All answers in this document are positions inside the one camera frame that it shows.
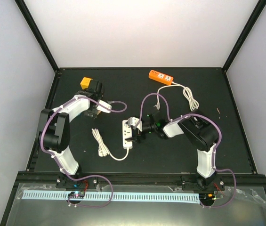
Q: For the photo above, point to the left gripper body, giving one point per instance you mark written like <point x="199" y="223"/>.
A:
<point x="90" y="112"/>

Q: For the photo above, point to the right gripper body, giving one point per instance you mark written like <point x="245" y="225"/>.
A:
<point x="139" y="134"/>

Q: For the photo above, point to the white socket adapter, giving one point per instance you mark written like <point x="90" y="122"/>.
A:
<point x="127" y="142"/>

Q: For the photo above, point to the yellow cube socket adapter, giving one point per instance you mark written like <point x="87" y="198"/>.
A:
<point x="86" y="83"/>

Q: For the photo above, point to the orange power strip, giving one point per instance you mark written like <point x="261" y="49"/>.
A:
<point x="160" y="77"/>

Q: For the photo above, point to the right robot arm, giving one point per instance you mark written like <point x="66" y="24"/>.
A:
<point x="203" y="134"/>

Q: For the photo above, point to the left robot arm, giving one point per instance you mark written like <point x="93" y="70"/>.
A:
<point x="53" y="134"/>

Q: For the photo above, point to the light blue slotted strip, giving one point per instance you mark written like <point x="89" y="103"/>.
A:
<point x="108" y="196"/>

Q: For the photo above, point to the clear plastic sheet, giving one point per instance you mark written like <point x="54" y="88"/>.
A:
<point x="243" y="206"/>

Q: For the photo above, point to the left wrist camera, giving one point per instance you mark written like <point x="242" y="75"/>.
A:
<point x="103" y="106"/>

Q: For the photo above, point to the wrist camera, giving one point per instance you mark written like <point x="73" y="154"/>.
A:
<point x="135" y="123"/>
<point x="103" y="106"/>

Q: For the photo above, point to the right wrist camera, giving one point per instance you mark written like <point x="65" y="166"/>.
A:
<point x="135" y="123"/>

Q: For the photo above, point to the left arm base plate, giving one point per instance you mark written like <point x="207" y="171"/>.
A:
<point x="64" y="182"/>

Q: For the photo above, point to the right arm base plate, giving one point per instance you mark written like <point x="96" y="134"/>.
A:
<point x="195" y="182"/>

